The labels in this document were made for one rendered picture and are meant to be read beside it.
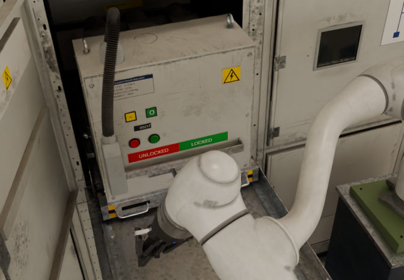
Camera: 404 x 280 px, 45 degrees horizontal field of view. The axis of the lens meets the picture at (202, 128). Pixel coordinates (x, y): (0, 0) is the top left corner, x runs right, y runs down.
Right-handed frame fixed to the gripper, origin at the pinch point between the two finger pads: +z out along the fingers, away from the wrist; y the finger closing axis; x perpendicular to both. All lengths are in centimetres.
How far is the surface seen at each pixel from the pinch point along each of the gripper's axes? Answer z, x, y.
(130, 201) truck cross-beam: 34.2, -29.8, -8.6
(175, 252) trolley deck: 30.8, -11.6, -20.3
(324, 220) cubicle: 68, -39, -113
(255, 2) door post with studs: -19, -73, -37
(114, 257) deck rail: 37.5, -12.8, -3.4
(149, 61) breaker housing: -10, -50, -3
